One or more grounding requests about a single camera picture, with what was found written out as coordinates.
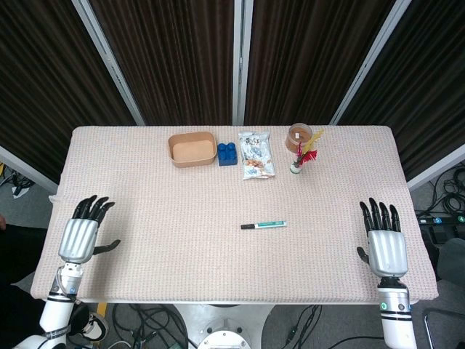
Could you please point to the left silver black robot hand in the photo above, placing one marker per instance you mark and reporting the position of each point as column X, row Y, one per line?
column 77, row 238

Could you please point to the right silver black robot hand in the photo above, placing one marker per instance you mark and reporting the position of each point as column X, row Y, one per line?
column 387, row 252

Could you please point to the white green marker body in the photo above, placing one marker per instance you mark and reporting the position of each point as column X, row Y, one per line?
column 270, row 224

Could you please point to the black marker cap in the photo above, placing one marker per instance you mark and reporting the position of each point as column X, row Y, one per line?
column 247, row 227

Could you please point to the person in black clothing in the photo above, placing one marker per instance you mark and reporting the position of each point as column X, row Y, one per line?
column 22, row 254

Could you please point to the black power strip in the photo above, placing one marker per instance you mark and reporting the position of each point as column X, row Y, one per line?
column 441, row 219

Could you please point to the red yellow feather shuttlecock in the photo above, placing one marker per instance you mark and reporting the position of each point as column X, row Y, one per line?
column 309, row 156

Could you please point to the beige woven tablecloth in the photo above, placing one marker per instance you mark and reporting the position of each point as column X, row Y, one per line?
column 203, row 261

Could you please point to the brown cardboard tray box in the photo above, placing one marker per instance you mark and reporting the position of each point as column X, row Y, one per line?
column 190, row 151

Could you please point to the dark fabric partition panel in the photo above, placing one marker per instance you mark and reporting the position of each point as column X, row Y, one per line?
column 425, row 91
column 174, row 58
column 309, row 58
column 47, row 91

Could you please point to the silver snack packet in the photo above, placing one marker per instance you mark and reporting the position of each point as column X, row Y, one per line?
column 256, row 156

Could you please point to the blue toy building block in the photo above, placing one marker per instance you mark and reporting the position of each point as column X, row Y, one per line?
column 227, row 154

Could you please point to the black metal chair frame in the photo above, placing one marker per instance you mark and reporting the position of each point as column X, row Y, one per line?
column 441, row 316

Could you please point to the grey metal partition rail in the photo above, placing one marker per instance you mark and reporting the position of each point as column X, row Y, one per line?
column 25, row 169
column 436, row 169

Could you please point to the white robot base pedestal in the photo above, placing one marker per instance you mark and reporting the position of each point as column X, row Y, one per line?
column 223, row 327

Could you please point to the grey metal partition post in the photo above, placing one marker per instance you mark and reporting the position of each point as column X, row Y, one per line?
column 370, row 62
column 242, row 62
column 109, row 62

